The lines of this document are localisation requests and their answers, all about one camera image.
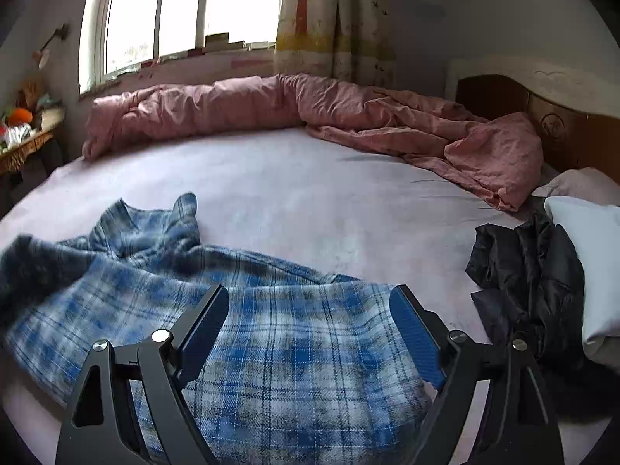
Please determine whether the black puffer jacket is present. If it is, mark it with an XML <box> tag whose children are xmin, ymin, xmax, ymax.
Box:
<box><xmin>465</xmin><ymin>206</ymin><xmax>613</xmax><ymax>427</ymax></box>

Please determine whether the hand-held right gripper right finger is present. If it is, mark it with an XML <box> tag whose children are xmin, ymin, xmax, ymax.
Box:
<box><xmin>389</xmin><ymin>283</ymin><xmax>565</xmax><ymax>465</ymax></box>

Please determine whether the pink quilt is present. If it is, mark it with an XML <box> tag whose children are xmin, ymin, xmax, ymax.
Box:
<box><xmin>81</xmin><ymin>72</ymin><xmax>544</xmax><ymax>213</ymax></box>

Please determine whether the white pillow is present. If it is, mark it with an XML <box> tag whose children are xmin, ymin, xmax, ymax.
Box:
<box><xmin>543</xmin><ymin>196</ymin><xmax>620</xmax><ymax>364</ymax></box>

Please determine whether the white framed window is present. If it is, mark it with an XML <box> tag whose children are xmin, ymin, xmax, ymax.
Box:
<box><xmin>77</xmin><ymin>0</ymin><xmax>291</xmax><ymax>94</ymax></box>

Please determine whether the wooden headboard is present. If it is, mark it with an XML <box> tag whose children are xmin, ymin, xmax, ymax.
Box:
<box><xmin>455</xmin><ymin>74</ymin><xmax>620</xmax><ymax>185</ymax></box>

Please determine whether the wall lamp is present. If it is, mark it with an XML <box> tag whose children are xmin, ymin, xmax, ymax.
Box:
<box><xmin>31</xmin><ymin>24</ymin><xmax>69</xmax><ymax>69</ymax></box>

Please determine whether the blue plaid coat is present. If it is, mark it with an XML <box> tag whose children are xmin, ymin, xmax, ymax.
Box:
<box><xmin>0</xmin><ymin>193</ymin><xmax>434</xmax><ymax>465</ymax></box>

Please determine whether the cream headboard cover cloth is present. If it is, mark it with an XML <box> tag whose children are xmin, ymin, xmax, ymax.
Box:
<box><xmin>446</xmin><ymin>55</ymin><xmax>620</xmax><ymax>119</ymax></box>

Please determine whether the patterned beige curtain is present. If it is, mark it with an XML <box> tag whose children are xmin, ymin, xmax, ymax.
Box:
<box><xmin>274</xmin><ymin>0</ymin><xmax>395</xmax><ymax>88</ymax></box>

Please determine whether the stack of books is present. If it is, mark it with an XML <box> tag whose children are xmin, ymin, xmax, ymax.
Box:
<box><xmin>39</xmin><ymin>107</ymin><xmax>65</xmax><ymax>130</ymax></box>

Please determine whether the bed with pink sheet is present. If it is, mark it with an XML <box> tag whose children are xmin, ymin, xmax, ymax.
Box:
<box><xmin>0</xmin><ymin>126</ymin><xmax>620</xmax><ymax>465</ymax></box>

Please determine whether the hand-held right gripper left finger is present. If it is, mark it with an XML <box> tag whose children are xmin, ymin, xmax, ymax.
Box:
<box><xmin>55</xmin><ymin>283</ymin><xmax>230</xmax><ymax>465</ymax></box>

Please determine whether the wooden desk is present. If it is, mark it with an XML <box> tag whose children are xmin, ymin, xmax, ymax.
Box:
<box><xmin>0</xmin><ymin>123</ymin><xmax>65</xmax><ymax>204</ymax></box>

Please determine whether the pink pillow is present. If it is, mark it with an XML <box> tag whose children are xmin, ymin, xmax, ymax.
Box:
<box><xmin>533</xmin><ymin>167</ymin><xmax>620</xmax><ymax>207</ymax></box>

